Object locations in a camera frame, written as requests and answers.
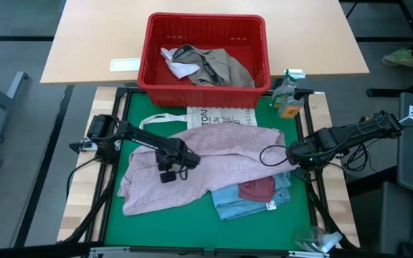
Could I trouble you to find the black desk foot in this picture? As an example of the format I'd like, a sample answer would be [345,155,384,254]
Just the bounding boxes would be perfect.
[366,71,413,97]

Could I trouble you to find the black table frame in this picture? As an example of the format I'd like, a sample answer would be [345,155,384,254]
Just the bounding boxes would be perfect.
[84,87,336,258]

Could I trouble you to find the black frame strut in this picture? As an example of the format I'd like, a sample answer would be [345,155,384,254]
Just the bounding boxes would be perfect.
[306,171,359,249]
[62,171,118,244]

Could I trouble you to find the white printed tote bag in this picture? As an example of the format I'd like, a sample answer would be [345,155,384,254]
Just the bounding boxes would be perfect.
[138,106,257,130]

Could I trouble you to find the light wooden desk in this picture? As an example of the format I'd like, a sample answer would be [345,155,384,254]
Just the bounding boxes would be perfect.
[40,0,370,86]

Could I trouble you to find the pink garment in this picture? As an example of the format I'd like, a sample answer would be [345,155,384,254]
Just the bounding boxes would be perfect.
[117,123,298,216]

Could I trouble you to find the red plastic laundry bin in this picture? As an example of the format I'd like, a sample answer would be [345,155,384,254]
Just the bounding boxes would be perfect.
[137,12,272,110]

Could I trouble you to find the green table mat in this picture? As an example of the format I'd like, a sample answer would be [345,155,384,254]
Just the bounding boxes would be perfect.
[104,92,314,252]

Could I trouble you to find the green shoe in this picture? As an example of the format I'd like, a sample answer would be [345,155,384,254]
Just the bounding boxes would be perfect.
[381,47,413,67]

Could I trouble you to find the white garment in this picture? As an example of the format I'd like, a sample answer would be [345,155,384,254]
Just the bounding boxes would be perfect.
[160,47,201,80]

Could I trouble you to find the maroon shirt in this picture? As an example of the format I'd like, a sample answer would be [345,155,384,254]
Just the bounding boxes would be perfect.
[238,176,277,204]

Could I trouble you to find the black right camera cable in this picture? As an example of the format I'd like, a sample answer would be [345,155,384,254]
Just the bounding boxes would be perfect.
[259,144,290,168]

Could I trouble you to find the white paper label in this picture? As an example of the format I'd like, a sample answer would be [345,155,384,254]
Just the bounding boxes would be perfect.
[109,57,142,73]

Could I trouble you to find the light blue jeans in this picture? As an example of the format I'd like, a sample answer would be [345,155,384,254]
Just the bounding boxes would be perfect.
[212,171,293,221]

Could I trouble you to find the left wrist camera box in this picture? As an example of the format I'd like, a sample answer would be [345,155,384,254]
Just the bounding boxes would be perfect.
[159,171,177,184]

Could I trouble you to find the clear spray bottle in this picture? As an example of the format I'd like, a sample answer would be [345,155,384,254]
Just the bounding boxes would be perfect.
[294,227,343,254]

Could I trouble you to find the orange-label pump bottle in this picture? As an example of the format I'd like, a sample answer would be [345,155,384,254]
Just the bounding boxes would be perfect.
[277,88,315,120]

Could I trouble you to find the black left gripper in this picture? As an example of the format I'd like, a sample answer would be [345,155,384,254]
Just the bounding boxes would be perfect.
[154,138,201,172]

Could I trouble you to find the khaki trousers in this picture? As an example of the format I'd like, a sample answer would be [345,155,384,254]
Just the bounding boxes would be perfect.
[172,44,256,89]

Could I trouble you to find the grey metal desk leg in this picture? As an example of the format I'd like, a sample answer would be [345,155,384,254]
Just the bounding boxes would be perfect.
[0,70,28,144]

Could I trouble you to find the green-label spray bottle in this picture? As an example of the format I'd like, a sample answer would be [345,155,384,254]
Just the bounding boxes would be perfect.
[270,69,306,110]

